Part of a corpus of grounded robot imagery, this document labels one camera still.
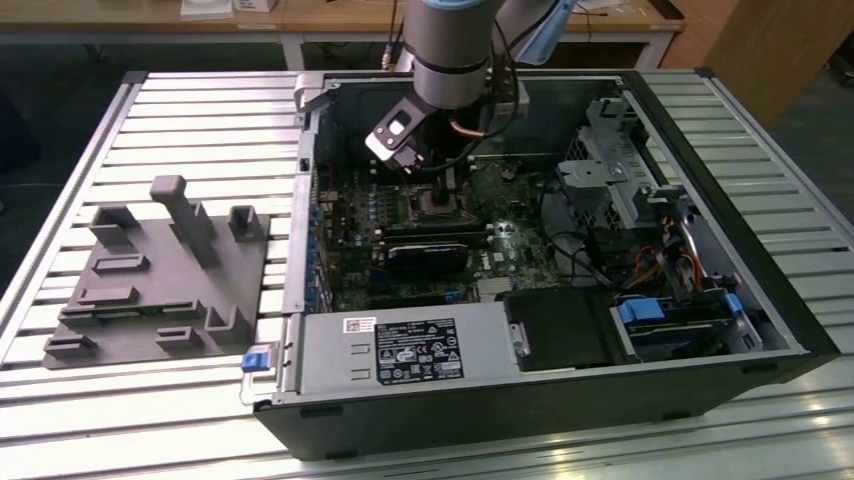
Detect green motherboard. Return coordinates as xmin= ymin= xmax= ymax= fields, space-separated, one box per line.
xmin=313 ymin=159 xmax=602 ymax=311

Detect grey metal drive cage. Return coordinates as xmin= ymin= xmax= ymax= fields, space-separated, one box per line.
xmin=553 ymin=97 xmax=700 ymax=236

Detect black graphics card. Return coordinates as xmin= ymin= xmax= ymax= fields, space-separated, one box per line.
xmin=385 ymin=242 xmax=473 ymax=275

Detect black wire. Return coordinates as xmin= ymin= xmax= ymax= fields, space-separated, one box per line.
xmin=541 ymin=179 xmax=617 ymax=287

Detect black PC case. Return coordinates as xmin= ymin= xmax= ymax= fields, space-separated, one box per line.
xmin=251 ymin=68 xmax=841 ymax=462

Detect wooden cabinet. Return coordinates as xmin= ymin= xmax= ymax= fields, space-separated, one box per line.
xmin=660 ymin=0 xmax=854 ymax=129

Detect CPU socket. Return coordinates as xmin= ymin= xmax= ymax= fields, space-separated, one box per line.
xmin=398 ymin=183 xmax=473 ymax=222

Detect coloured power wire bundle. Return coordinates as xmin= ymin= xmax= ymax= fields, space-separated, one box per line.
xmin=624 ymin=247 xmax=709 ymax=301

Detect black plastic shroud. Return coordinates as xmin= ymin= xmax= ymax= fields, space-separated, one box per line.
xmin=504 ymin=288 xmax=633 ymax=372

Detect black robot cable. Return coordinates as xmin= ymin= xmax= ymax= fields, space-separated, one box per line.
xmin=490 ymin=17 xmax=530 ymax=146

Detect black hard disk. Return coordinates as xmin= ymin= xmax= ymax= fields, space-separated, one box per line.
xmin=624 ymin=319 xmax=736 ymax=361

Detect black RAM stick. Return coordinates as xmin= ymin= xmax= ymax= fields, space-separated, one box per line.
xmin=381 ymin=222 xmax=489 ymax=234

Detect wooden desk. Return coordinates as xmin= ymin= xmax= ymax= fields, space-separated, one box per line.
xmin=0 ymin=0 xmax=689 ymax=71

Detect blue disk carrier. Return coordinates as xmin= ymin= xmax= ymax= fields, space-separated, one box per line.
xmin=617 ymin=294 xmax=669 ymax=329

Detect grey power supply unit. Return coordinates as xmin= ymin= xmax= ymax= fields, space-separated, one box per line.
xmin=297 ymin=299 xmax=536 ymax=396

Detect grey parts rack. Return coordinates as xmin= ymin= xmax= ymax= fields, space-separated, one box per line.
xmin=41 ymin=174 xmax=274 ymax=371

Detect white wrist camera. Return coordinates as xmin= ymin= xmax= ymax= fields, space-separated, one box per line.
xmin=365 ymin=97 xmax=429 ymax=174

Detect silver CPU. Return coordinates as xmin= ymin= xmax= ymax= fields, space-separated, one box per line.
xmin=426 ymin=197 xmax=466 ymax=219

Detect silver metal bracket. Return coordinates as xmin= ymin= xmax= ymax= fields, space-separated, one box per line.
xmin=666 ymin=204 xmax=743 ymax=301

